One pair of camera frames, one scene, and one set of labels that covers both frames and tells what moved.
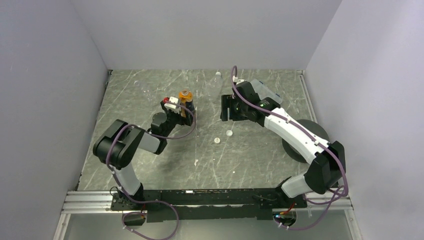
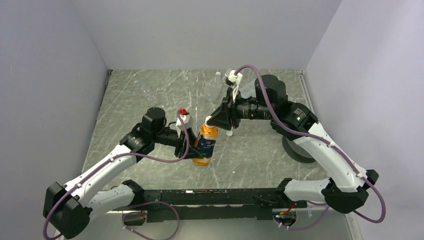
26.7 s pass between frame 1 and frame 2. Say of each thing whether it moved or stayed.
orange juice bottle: moved
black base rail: stayed
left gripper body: moved
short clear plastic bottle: stayed
